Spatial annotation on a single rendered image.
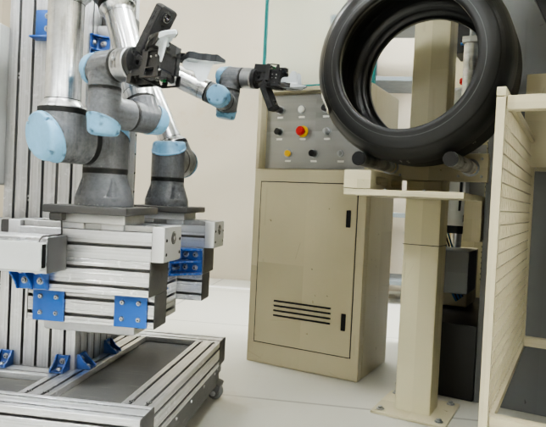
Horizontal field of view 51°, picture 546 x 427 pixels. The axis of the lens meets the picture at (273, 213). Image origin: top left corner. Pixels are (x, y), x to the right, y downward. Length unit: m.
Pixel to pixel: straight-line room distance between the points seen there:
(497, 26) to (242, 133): 3.82
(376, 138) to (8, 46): 1.13
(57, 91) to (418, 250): 1.32
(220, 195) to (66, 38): 3.96
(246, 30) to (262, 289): 3.34
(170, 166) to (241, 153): 3.35
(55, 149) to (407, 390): 1.48
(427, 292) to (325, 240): 0.57
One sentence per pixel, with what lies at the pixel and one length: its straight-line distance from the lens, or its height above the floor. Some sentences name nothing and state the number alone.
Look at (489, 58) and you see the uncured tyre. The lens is 1.72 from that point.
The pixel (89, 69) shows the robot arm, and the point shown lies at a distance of 1.39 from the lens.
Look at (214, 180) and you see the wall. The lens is 5.35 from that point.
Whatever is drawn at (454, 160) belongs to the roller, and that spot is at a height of 0.90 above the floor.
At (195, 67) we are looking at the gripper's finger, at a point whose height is 1.03.
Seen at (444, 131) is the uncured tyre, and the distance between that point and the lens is 1.71.
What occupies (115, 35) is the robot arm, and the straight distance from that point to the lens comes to 1.55.
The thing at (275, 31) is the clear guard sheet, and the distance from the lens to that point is 2.76.
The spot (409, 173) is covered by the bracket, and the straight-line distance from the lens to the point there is 2.11.
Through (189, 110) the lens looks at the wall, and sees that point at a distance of 5.48.
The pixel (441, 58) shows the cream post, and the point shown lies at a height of 1.29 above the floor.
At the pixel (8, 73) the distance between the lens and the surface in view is 1.91.
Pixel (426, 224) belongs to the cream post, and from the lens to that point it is 2.11.
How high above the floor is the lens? 0.75
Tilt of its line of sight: 1 degrees down
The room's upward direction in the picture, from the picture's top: 3 degrees clockwise
